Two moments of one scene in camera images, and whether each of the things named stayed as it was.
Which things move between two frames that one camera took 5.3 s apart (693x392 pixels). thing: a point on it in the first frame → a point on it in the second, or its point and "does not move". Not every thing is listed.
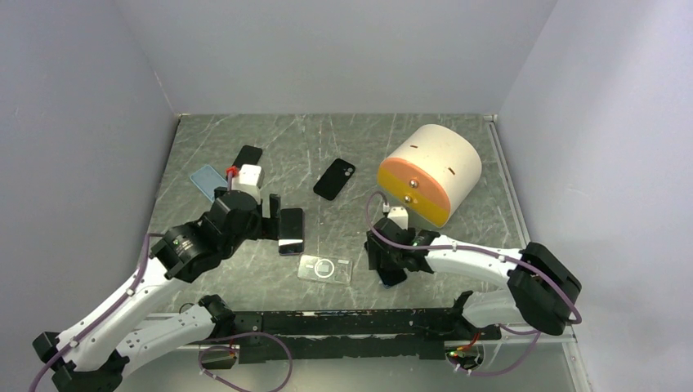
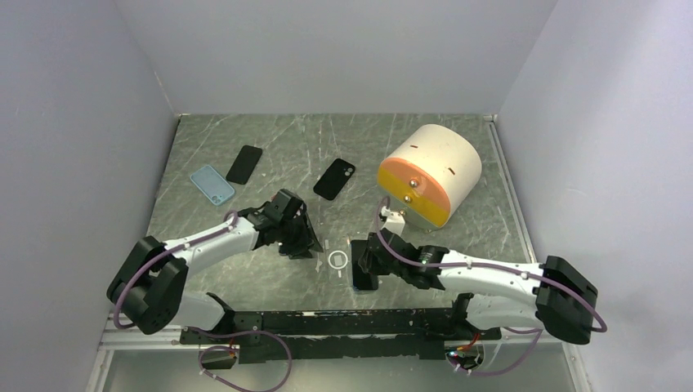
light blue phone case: (207, 180) does not move
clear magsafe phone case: (325, 269) → (337, 256)
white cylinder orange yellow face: (431, 174) does not move
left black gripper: (267, 227) → (306, 241)
